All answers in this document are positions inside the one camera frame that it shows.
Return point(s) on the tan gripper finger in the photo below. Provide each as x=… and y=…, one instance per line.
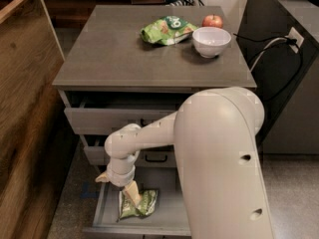
x=102, y=178
x=132, y=193

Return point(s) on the grey bottom drawer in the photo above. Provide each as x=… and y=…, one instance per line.
x=169, y=221

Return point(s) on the grey top drawer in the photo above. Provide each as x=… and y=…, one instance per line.
x=101, y=115

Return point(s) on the white wall outlet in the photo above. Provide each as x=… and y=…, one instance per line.
x=297, y=39

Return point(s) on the blue floor tape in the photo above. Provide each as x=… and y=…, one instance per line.
x=87, y=193

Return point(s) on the green jalapeno chip bag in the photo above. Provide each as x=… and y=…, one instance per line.
x=145, y=208

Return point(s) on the bright green snack bag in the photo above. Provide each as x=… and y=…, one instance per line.
x=168, y=30

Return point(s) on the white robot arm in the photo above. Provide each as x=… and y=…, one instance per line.
x=213, y=135

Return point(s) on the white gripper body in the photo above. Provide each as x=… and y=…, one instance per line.
x=119, y=178

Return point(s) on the white bowl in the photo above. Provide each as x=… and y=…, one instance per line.
x=210, y=42

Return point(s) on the red apple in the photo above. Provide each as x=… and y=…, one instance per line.
x=212, y=21

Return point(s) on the grey drawer cabinet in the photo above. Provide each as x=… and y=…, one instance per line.
x=110, y=56

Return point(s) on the grey drawer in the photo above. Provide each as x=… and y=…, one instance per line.
x=169, y=221
x=101, y=115
x=151, y=157

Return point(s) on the wooden panel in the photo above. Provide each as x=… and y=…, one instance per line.
x=36, y=142

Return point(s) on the grey middle drawer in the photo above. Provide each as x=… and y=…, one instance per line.
x=151, y=157

